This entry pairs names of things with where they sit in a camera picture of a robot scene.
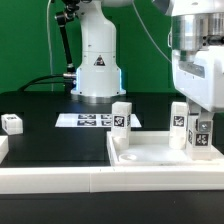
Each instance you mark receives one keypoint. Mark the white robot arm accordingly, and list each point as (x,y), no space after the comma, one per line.
(196,38)

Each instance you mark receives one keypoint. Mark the white u-shaped obstacle fence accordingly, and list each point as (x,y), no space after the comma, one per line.
(110,179)

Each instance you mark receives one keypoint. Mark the white base marker plate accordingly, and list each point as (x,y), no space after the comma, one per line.
(75,120)

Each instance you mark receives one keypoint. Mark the white square table top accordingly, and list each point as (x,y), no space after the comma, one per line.
(151,148)

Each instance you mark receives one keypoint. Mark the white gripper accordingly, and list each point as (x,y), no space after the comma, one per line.
(201,80)

